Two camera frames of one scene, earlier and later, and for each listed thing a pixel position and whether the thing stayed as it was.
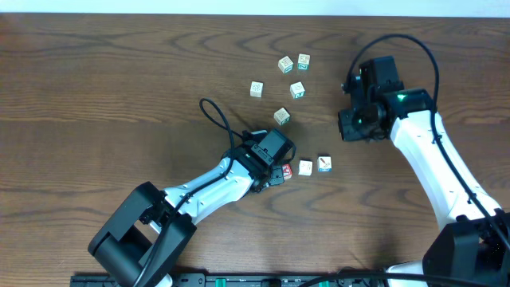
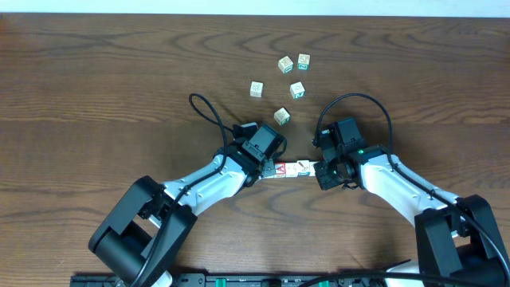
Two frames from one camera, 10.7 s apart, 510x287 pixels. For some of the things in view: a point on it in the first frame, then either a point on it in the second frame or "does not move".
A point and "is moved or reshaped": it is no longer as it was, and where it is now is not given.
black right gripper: [348, 132] to [324, 181]
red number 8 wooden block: [256, 88] does not move
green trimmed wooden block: [282, 116] does not move
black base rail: [274, 280] does not move
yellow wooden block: [305, 167] to [291, 169]
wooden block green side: [297, 90] does not move
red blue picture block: [324, 163] is moved or reshaped
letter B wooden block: [285, 64] does not move
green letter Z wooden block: [304, 61] does not move
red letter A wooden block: [287, 171] is moved or reshaped
